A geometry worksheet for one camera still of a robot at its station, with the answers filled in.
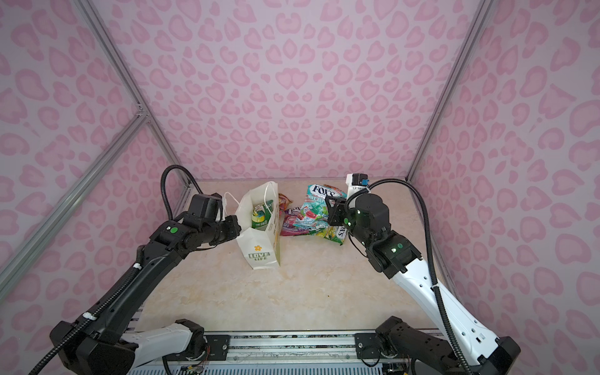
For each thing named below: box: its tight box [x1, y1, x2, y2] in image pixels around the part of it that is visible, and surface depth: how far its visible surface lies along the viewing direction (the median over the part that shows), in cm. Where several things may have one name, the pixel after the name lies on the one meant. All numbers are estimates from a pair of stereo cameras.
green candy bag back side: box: [251, 200, 274, 232], surface depth 86 cm
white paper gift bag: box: [235, 181, 282, 270], surface depth 84 cm
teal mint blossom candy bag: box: [292, 184, 348, 232], surface depth 69 cm
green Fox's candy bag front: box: [251, 204, 268, 232], surface depth 86 cm
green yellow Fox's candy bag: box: [315, 225, 347, 247], surface depth 99 cm
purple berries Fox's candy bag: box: [279, 206, 311, 237], surface depth 100 cm
